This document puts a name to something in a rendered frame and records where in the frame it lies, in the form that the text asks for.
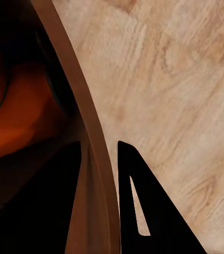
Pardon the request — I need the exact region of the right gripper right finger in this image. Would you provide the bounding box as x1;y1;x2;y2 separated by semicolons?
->
118;141;207;254

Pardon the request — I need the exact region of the trash can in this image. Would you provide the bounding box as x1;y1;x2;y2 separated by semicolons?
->
0;0;121;254

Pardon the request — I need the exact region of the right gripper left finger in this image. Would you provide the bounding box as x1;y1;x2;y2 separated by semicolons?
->
0;141;81;254

